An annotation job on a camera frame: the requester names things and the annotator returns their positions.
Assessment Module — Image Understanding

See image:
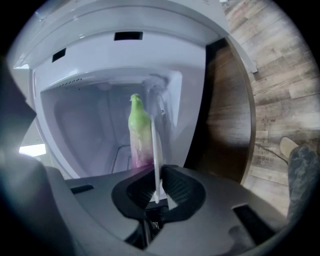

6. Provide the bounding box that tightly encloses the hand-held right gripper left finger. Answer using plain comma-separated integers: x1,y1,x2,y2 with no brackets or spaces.
111,167,156,221

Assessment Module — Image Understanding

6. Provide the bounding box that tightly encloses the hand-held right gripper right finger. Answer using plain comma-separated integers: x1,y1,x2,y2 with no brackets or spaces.
160,164,208,223

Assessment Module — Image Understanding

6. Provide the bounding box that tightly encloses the white round plate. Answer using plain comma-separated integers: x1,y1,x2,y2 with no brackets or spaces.
149,114,165,205

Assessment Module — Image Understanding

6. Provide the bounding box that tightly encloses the purple eggplant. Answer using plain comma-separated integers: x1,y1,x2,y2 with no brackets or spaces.
127,93,154,169

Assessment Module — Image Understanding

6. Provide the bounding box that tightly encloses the white microwave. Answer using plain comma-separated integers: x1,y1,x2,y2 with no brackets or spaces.
7,0,228,181

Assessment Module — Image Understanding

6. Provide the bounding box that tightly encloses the dark table with white legs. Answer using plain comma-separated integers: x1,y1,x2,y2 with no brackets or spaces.
183,0,259,187

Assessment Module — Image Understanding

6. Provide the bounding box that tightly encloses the person's beige shoe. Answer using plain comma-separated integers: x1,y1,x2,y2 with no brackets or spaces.
279,136,300,164

